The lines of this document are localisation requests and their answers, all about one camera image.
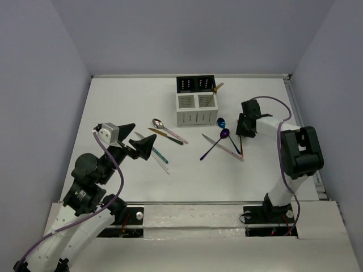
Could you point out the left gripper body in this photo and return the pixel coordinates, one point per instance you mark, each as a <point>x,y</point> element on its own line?
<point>126,148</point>

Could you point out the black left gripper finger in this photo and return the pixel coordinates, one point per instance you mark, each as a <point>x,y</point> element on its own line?
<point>125,130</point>
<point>144,146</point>

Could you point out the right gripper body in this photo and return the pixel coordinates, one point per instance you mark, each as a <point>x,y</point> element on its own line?
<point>241,129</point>

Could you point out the silver knife teal handle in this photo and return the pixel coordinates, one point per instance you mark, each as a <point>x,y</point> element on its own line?
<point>162,158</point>

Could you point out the purple spoon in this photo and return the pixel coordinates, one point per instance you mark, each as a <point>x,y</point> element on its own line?
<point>223,134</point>

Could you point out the blue spoon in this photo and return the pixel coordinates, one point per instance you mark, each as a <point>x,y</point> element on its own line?
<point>222,124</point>

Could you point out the silver spoon pink handle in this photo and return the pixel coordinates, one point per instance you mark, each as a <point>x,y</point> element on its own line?
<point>159,125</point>

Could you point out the silver knife pink handle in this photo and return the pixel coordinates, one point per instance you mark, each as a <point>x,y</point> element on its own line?
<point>223,148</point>

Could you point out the gold fork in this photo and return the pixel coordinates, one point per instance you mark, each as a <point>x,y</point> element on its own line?
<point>215,90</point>

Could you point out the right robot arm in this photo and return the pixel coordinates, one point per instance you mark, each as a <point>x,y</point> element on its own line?
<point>299,157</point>

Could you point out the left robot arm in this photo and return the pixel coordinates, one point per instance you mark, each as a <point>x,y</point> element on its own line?
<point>87,209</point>

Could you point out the white utensil container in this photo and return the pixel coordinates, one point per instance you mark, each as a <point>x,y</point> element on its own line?
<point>196,109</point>

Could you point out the black utensil container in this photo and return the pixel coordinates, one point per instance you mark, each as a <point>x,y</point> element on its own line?
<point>195,83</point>

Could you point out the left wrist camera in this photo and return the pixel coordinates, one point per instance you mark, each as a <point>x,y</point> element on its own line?
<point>108,133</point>

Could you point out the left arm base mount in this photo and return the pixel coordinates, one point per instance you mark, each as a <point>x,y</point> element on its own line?
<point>130,227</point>

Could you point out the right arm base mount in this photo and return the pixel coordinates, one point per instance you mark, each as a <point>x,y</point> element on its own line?
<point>260,224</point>

